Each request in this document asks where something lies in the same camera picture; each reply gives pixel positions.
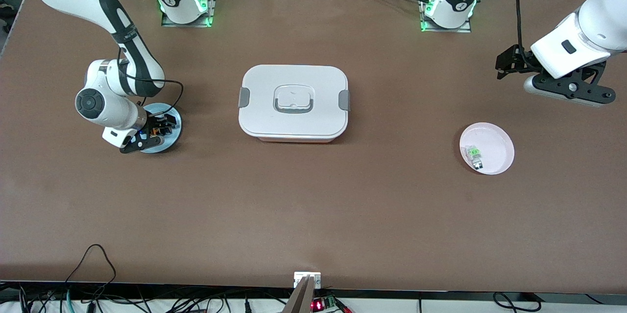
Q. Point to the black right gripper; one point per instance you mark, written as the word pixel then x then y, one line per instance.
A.
pixel 156 125

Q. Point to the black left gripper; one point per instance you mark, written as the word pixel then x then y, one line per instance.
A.
pixel 518 60

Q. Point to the orange and black switch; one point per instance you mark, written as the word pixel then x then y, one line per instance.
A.
pixel 156 131

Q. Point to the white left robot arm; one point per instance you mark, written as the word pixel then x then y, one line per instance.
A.
pixel 600 19

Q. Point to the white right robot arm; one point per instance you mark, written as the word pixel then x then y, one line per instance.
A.
pixel 105 107

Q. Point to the white lidded lunch box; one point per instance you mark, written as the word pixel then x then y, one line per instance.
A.
pixel 294 122

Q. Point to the light blue plate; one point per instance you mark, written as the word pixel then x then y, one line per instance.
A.
pixel 172 143

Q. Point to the pink plate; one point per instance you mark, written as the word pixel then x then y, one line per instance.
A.
pixel 494 141

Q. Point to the circuit board with red display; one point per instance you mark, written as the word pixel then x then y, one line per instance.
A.
pixel 323 303

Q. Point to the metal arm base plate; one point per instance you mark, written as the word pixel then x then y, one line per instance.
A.
pixel 446 30
pixel 186 24

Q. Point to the green and clear switch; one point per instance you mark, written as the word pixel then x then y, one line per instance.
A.
pixel 474 155

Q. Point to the small white bracket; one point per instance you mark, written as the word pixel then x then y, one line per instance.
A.
pixel 307 277

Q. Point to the grey camera mount beam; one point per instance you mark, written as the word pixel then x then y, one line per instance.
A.
pixel 300 298

